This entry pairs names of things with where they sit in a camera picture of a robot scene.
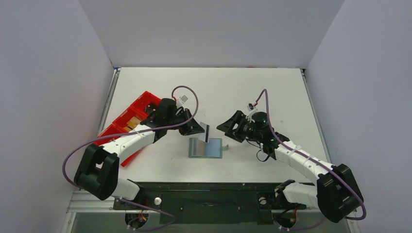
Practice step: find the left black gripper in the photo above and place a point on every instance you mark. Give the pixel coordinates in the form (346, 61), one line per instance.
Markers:
(194, 127)

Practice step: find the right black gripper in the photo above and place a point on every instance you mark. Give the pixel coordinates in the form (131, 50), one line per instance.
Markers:
(240, 125)

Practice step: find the silver card black stripe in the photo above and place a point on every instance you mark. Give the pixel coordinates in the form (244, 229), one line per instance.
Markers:
(205, 135)

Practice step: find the green card holder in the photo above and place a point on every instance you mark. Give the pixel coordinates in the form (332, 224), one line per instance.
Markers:
(213, 149)

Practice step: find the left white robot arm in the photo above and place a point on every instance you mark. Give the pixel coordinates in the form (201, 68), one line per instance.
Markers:
(98, 171)

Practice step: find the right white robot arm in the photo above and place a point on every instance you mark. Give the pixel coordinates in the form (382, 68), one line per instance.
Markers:
(334, 190)

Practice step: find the gold card in bin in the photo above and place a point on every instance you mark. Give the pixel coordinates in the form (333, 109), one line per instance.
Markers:
(132, 123)

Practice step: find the red plastic bin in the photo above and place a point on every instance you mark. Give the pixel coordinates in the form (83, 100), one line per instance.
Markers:
(133, 115)

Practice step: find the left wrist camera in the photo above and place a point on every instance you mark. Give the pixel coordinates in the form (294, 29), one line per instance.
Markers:
(183, 99)

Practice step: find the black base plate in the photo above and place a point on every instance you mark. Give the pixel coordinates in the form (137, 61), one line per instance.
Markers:
(211, 203)

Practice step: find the aluminium rail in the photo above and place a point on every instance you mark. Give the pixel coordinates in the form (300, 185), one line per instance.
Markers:
(84, 202)

